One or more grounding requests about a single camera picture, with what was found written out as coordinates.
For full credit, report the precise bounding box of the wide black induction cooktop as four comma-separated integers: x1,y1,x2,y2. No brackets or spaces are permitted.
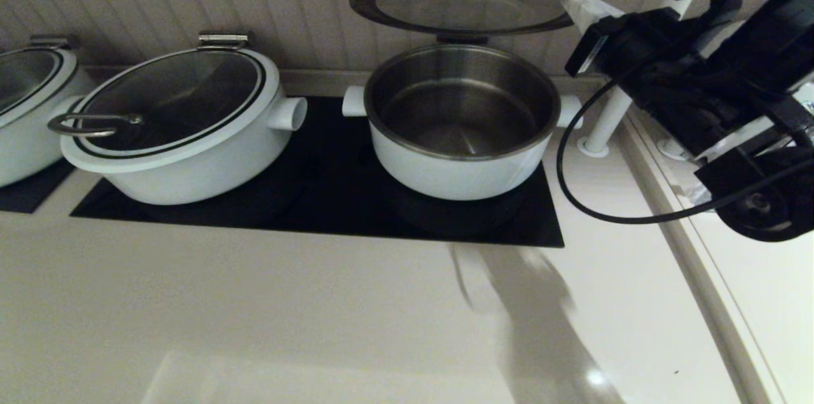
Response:
71,97,565,248

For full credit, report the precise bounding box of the large white pot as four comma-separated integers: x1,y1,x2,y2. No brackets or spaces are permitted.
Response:
60,49,308,206

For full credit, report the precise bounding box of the large pot metal hinge bracket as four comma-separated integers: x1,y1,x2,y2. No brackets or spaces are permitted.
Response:
198,33,249,53

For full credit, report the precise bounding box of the small white pot steel rim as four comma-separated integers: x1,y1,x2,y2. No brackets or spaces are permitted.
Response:
341,43,583,202

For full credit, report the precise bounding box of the white pot cut by frame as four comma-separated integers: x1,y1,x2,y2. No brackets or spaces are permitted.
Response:
0,49,96,189

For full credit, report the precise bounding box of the narrow black induction cooktop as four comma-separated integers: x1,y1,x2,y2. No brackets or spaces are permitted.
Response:
0,159,77,214

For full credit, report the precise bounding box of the white slanted pole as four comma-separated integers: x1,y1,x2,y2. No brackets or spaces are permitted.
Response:
576,0,697,158
655,0,814,161

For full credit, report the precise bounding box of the dull metal hinge bracket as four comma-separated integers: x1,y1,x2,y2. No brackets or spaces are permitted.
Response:
29,36,81,52

